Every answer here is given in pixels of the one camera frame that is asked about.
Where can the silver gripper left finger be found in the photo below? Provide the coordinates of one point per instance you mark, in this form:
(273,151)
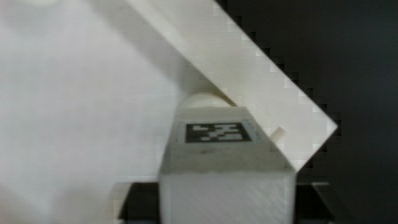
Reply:
(136,203)

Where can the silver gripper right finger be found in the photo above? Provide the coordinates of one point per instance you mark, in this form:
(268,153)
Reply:
(319,205)

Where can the white furniture leg with tag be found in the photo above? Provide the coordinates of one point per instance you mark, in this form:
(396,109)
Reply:
(227,179)

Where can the white square tabletop tray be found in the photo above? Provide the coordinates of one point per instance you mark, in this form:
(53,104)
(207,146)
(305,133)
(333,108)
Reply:
(106,59)

